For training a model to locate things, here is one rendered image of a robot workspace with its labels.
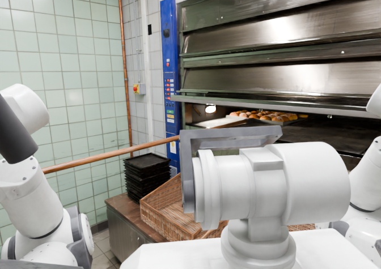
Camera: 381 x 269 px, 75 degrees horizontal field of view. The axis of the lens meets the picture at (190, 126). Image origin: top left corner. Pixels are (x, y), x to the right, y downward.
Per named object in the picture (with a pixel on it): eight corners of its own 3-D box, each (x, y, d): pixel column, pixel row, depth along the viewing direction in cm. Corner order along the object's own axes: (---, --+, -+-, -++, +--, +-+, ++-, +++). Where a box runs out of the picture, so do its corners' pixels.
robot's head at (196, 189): (314, 221, 17) (288, 118, 20) (187, 231, 16) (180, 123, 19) (278, 224, 23) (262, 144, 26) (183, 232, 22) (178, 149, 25)
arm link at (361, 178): (411, 148, 44) (363, 207, 57) (348, 139, 46) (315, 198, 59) (441, 200, 36) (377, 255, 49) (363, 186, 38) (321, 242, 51)
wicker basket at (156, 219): (190, 196, 208) (189, 165, 203) (246, 225, 167) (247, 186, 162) (139, 219, 177) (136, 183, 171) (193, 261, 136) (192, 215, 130)
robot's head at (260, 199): (343, 265, 19) (355, 154, 17) (213, 278, 18) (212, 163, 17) (299, 218, 26) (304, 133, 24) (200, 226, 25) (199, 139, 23)
